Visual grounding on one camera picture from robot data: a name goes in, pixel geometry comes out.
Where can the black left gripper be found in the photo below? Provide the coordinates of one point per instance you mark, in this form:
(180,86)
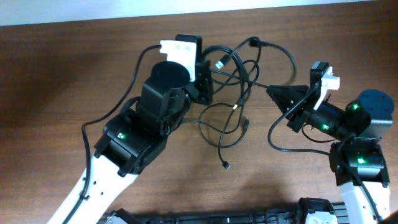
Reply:
(203,83)

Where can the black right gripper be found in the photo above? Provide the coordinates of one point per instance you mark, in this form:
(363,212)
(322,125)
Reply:
(279,93)

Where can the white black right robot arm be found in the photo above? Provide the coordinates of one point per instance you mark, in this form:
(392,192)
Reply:
(355,155)

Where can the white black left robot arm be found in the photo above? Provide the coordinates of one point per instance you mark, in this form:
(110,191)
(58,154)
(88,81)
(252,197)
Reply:
(134,138)

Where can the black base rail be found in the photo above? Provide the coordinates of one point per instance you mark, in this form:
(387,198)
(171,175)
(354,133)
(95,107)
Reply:
(306,210)

